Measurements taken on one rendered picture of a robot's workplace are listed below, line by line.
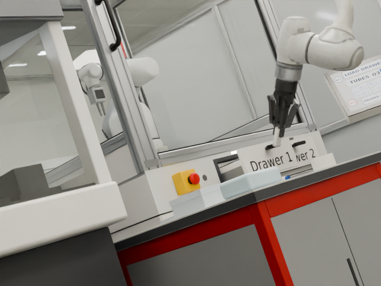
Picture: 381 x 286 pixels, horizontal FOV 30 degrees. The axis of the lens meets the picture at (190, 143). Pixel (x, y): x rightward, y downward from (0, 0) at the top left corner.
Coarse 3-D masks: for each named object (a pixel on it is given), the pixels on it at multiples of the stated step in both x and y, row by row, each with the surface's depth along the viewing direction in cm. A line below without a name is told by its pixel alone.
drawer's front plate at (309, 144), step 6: (300, 138) 286; (306, 138) 289; (312, 138) 292; (306, 144) 287; (312, 144) 290; (294, 150) 280; (300, 150) 283; (306, 150) 286; (318, 156) 290; (300, 162) 281; (306, 162) 283; (294, 168) 277
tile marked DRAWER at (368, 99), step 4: (376, 92) 308; (380, 92) 307; (368, 96) 307; (372, 96) 307; (376, 96) 306; (380, 96) 305; (364, 100) 306; (368, 100) 306; (372, 100) 305; (376, 100) 304
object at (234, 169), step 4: (232, 164) 246; (236, 164) 245; (240, 164) 243; (220, 168) 250; (224, 168) 249; (228, 168) 247; (232, 168) 246; (236, 168) 245; (240, 168) 243; (224, 172) 249; (228, 172) 247; (232, 172) 246; (236, 172) 245; (240, 172) 244; (224, 176) 249; (228, 176) 248; (232, 176) 246; (236, 176) 245; (224, 180) 249
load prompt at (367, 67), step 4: (376, 60) 322; (380, 60) 321; (368, 64) 321; (372, 64) 321; (376, 64) 320; (380, 64) 319; (356, 68) 322; (360, 68) 321; (364, 68) 320; (368, 68) 320; (372, 68) 319; (344, 72) 322; (348, 72) 321; (352, 72) 321; (356, 72) 320; (360, 72) 319; (364, 72) 319; (344, 76) 320; (348, 76) 320; (352, 76) 319
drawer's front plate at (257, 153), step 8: (264, 144) 250; (288, 144) 260; (240, 152) 240; (248, 152) 243; (256, 152) 246; (264, 152) 249; (272, 152) 252; (280, 152) 255; (288, 152) 258; (240, 160) 241; (248, 160) 242; (256, 160) 245; (264, 160) 247; (272, 160) 250; (280, 160) 254; (288, 160) 257; (296, 160) 260; (248, 168) 240; (256, 168) 243; (280, 168) 252; (288, 168) 256
